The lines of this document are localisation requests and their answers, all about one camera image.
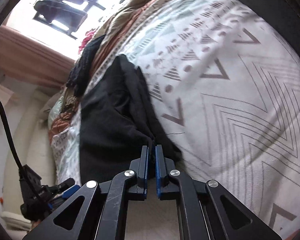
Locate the black button shirt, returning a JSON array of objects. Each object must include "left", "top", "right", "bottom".
[{"left": 79, "top": 54, "right": 181, "bottom": 184}]

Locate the pale green pillow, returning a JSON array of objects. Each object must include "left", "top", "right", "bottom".
[{"left": 39, "top": 92, "right": 64, "bottom": 129}]

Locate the cream padded headboard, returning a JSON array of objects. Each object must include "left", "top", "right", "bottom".
[{"left": 0, "top": 80, "right": 56, "bottom": 220}]

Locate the patterned white bed cover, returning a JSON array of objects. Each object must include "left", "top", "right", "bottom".
[{"left": 49, "top": 0, "right": 300, "bottom": 239}]

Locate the dark fuzzy sweater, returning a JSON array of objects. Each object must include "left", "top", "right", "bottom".
[{"left": 66, "top": 34, "right": 106, "bottom": 97}]

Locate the beige duvet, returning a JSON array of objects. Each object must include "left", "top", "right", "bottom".
[{"left": 92, "top": 0, "right": 151, "bottom": 43}]

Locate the red cloth on sill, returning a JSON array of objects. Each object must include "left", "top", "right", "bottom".
[{"left": 78, "top": 29, "right": 96, "bottom": 55}]

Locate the left pink curtain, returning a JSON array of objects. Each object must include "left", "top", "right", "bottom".
[{"left": 0, "top": 25, "right": 74, "bottom": 88}]

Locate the hanging dark garment left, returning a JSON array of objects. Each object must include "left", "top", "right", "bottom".
[{"left": 34, "top": 0, "right": 88, "bottom": 32}]

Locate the black cable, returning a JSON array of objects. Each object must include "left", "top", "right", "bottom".
[{"left": 0, "top": 90, "right": 24, "bottom": 173}]

